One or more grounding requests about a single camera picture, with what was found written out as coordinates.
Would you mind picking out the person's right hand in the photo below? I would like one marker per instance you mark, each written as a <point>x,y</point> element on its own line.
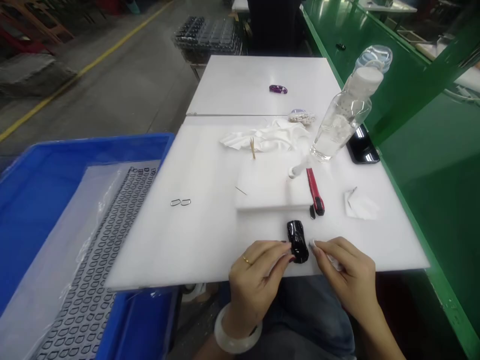
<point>352,277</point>

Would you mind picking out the person's left hand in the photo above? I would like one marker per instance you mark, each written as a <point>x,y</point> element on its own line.
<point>249,285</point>

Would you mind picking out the small white cloth piece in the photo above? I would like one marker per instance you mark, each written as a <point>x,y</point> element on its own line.
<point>335,264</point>

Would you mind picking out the black toy car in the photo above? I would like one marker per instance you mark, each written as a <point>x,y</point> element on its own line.
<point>298,240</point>

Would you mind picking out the person's legs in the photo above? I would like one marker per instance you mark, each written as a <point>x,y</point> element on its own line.
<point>303,318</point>

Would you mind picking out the white paper piece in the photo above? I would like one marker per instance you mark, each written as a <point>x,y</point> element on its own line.
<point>362,206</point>

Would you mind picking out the small black clip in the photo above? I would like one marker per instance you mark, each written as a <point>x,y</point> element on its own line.
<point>312,212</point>

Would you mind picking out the large white foam board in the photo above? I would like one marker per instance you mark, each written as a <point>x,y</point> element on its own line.
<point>180,240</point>

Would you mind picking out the thin metal pin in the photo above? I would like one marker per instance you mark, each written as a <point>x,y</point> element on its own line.
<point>240,190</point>

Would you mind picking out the red utility knife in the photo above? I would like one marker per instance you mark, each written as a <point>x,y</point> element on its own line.
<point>314,187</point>

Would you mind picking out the white foam block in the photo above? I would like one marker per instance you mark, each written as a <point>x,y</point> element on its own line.
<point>268,187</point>

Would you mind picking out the small white tube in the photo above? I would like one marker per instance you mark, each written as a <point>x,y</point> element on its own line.
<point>296,170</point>

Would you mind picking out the black smartphone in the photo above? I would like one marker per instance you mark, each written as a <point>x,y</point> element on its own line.
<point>365,150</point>

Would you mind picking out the wooden toothpicks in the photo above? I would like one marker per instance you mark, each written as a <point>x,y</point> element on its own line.
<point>253,148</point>

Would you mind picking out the crumpled white cloth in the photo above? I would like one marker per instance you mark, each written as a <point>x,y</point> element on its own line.
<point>270,137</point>

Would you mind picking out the plastic sheet of black frames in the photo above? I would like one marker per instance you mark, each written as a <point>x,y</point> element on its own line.
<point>93,262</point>

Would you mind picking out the clear water bottle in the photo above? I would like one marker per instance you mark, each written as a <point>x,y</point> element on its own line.
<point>339,120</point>

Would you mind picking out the bag of small white parts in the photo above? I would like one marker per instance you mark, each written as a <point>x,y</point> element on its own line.
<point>302,117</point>

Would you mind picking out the purple toy car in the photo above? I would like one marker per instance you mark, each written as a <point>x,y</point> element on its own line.
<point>278,89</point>

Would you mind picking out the white table board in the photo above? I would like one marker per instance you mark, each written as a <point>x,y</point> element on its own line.
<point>258,75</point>

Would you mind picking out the blue label plastic bottle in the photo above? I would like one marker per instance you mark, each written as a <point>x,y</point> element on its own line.
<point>377,56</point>

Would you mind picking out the blue plastic crate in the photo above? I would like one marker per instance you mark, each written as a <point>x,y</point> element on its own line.
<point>45,176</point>

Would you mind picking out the stack of clear plastic trays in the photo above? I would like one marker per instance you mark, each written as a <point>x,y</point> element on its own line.
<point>210,37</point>

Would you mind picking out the wooden pallets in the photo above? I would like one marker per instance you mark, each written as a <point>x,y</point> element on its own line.
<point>30,18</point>

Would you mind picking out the green conveyor frame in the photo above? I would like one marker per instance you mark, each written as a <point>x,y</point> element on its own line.
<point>431,157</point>

